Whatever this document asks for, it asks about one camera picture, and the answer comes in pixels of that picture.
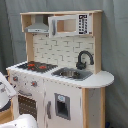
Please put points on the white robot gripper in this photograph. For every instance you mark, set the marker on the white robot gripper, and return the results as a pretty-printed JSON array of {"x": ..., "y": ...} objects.
[{"x": 6, "y": 93}]

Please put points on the white toy oven door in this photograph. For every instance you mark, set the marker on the white toy oven door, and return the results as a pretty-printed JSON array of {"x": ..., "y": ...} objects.
[{"x": 29, "y": 102}]

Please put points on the white toy microwave door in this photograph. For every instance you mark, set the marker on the white toy microwave door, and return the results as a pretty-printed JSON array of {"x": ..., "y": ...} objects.
[{"x": 62, "y": 26}]

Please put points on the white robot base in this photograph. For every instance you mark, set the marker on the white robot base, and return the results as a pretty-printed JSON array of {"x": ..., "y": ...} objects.
[{"x": 23, "y": 121}]

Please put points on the wooden toy kitchen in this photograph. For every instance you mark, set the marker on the wooden toy kitchen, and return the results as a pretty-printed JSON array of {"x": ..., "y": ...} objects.
[{"x": 87, "y": 97}]

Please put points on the left red stove knob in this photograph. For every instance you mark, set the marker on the left red stove knob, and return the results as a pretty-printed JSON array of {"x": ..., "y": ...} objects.
[{"x": 15, "y": 79}]

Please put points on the red stove knob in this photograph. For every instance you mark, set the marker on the red stove knob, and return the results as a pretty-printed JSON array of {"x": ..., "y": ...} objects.
[
  {"x": 34, "y": 83},
  {"x": 15, "y": 79}
]

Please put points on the right red stove knob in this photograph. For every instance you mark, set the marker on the right red stove knob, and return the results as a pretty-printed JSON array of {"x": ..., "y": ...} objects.
[{"x": 34, "y": 83}]

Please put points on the black toy stovetop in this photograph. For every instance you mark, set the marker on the black toy stovetop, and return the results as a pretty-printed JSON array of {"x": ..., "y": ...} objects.
[{"x": 37, "y": 66}]

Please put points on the grey ice dispenser panel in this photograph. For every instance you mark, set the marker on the grey ice dispenser panel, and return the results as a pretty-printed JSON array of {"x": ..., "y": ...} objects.
[{"x": 62, "y": 106}]

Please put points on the metal toy sink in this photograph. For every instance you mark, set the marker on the metal toy sink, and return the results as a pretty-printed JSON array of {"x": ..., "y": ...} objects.
[{"x": 73, "y": 74}]

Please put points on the grey range hood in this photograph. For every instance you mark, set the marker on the grey range hood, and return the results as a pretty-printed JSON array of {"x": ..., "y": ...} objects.
[{"x": 39, "y": 26}]

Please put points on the black toy faucet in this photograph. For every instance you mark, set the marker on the black toy faucet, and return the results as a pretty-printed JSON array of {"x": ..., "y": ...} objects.
[{"x": 81, "y": 64}]

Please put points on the grey cabinet door handle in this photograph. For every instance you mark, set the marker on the grey cabinet door handle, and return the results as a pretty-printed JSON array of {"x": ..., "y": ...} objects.
[{"x": 48, "y": 109}]

